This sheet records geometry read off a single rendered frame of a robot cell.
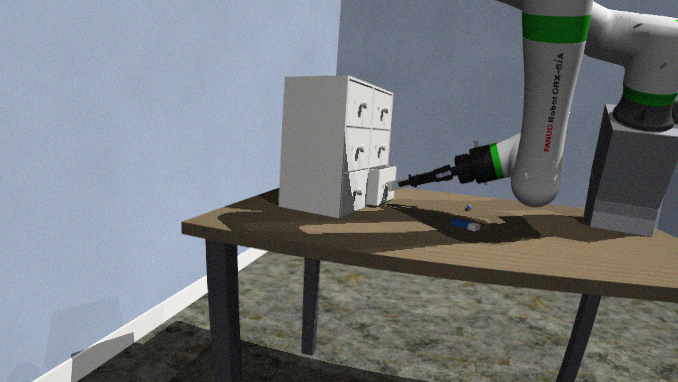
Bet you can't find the blue and white eraser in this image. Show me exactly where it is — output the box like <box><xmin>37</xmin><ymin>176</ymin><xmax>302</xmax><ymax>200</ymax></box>
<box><xmin>451</xmin><ymin>218</ymin><xmax>481</xmax><ymax>231</ymax></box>

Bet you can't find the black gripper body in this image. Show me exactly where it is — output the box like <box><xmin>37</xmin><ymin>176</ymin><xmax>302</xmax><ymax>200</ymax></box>
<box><xmin>442</xmin><ymin>153</ymin><xmax>475</xmax><ymax>184</ymax></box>

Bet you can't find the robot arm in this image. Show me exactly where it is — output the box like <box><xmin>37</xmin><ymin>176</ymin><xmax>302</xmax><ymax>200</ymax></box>
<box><xmin>468</xmin><ymin>0</ymin><xmax>678</xmax><ymax>207</ymax></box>

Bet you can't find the white chest of drawers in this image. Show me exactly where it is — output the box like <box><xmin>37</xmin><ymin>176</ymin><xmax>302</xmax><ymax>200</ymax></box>
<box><xmin>279</xmin><ymin>75</ymin><xmax>393</xmax><ymax>218</ymax></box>

